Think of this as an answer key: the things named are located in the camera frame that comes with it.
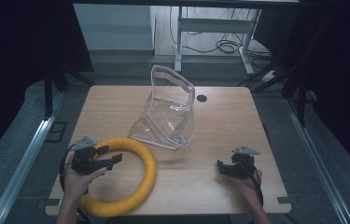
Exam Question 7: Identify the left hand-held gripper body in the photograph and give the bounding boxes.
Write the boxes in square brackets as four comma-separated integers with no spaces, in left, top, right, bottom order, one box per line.
[71,135,104,175]

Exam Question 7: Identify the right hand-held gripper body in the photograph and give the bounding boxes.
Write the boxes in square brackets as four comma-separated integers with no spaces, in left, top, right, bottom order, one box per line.
[231,146,261,180]

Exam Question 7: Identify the yellow foam ring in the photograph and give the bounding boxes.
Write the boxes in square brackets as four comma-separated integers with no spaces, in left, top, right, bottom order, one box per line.
[77,136,159,218]

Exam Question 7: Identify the clear plastic zipper bag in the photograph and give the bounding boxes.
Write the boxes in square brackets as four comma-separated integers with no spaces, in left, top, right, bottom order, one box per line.
[127,63,196,151]

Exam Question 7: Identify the person's right hand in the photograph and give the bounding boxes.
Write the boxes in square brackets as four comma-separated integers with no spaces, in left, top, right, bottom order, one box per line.
[234,167,264,208]

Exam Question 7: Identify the person's left hand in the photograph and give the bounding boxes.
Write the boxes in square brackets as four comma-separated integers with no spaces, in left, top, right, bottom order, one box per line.
[63,161,108,203]

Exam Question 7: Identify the dark floor plate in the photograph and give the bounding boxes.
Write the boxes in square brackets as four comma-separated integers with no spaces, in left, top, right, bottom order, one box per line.
[44,120,69,144]

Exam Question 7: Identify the black metal stand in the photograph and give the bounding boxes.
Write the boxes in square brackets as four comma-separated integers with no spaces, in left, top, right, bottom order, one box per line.
[43,59,96,119]
[237,12,335,128]

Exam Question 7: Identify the white power strip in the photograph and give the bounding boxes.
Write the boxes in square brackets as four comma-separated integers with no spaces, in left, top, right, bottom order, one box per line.
[260,69,280,84]

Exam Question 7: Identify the black curtain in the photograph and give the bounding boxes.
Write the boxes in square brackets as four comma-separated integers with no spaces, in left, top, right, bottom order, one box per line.
[0,0,94,172]
[252,0,350,185]

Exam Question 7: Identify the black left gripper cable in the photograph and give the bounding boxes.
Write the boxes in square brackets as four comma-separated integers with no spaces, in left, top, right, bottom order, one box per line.
[58,143,77,189]

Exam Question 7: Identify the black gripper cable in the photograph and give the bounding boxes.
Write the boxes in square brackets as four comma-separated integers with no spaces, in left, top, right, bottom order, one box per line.
[249,168,264,207]
[58,143,77,189]

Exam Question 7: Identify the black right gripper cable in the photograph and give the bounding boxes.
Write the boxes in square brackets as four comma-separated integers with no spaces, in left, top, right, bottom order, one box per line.
[249,168,264,207]

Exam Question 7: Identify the aluminium floor rail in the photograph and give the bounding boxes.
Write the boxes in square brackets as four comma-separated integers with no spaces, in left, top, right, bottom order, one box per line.
[0,90,66,224]
[283,90,350,224]

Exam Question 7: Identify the black floor cables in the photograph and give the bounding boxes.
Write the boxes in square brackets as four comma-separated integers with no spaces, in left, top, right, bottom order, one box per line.
[168,6,273,62]

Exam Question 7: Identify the white metal desk frame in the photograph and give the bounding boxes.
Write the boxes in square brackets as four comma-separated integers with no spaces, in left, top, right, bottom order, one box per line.
[174,6,262,76]

